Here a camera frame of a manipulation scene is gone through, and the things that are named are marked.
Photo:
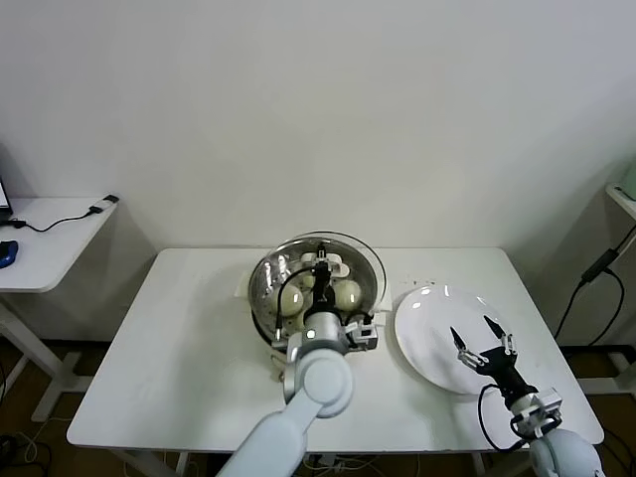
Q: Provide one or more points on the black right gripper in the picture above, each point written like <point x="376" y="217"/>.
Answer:
<point x="504" y="372"/>

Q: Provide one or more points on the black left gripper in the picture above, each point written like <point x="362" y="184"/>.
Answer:
<point x="323" y="293"/>

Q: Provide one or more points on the round glass pot lid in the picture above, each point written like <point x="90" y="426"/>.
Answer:
<point x="343" y="266"/>

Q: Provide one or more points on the white steamed baozi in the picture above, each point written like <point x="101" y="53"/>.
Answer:
<point x="290" y="302"/>
<point x="308" y="282"/>
<point x="348" y="294"/>

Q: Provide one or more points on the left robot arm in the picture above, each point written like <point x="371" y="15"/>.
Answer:
<point x="323" y="382"/>

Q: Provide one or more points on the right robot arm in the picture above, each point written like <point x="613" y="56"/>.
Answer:
<point x="566" y="457"/>

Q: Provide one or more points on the stainless steel steamer basket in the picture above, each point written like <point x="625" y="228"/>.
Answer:
<point x="262" y="293"/>

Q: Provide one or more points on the white round plate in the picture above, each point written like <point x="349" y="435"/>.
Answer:
<point x="427" y="338"/>

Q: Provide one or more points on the cream electric cooking pot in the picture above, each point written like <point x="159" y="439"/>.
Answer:
<point x="242" y="285"/>

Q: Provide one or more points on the white power strip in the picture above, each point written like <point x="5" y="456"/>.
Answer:
<point x="328" y="463"/>

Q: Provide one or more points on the black and white adapter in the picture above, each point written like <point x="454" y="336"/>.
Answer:
<point x="105" y="204"/>

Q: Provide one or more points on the white side table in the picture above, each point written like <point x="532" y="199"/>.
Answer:
<point x="49" y="258"/>

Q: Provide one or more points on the blue computer mouse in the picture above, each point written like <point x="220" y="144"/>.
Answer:
<point x="7" y="252"/>

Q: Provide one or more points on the black laptop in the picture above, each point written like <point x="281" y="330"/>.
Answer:
<point x="4" y="199"/>

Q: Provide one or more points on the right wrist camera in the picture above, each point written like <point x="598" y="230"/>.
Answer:
<point x="549" y="405"/>

